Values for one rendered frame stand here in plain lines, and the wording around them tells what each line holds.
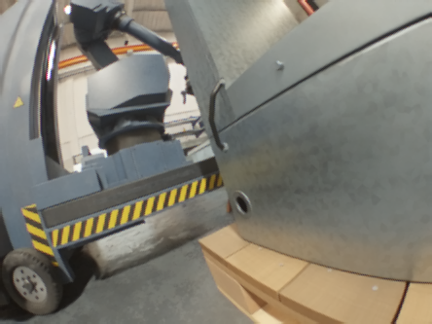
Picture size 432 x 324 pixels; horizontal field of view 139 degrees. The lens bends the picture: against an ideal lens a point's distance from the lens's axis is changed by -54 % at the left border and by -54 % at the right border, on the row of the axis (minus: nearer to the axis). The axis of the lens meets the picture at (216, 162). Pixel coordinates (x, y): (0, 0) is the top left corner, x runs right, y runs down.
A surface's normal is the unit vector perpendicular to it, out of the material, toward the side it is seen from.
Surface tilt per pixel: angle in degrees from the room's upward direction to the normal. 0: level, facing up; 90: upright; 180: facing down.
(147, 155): 90
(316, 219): 90
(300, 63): 90
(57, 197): 90
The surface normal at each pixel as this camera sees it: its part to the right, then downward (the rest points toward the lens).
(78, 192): 0.55, -0.18
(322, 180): -0.85, 0.28
